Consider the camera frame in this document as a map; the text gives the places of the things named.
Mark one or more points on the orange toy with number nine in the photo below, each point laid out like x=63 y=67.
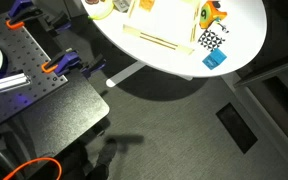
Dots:
x=210 y=12

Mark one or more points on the black and white patterned block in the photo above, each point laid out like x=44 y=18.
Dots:
x=211 y=40

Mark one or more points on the yellow banana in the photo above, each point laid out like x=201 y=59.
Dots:
x=101 y=9

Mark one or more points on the orange building block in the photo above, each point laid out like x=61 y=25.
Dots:
x=146 y=4

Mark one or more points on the blue cube block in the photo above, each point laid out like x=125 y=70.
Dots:
x=214 y=59

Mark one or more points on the white round table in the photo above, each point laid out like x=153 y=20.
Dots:
x=245 y=27

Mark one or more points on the black cart top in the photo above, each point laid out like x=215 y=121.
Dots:
x=46 y=140

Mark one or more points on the black perforated breadboard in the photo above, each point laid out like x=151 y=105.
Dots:
x=23 y=53

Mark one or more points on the purple clamp with orange tip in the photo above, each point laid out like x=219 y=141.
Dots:
x=21 y=12

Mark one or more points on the wooden tray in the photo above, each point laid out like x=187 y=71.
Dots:
x=170 y=23

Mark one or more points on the grey toy block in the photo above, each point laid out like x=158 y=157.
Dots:
x=122 y=5

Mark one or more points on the silver aluminium rail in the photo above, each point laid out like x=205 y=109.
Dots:
x=14 y=82

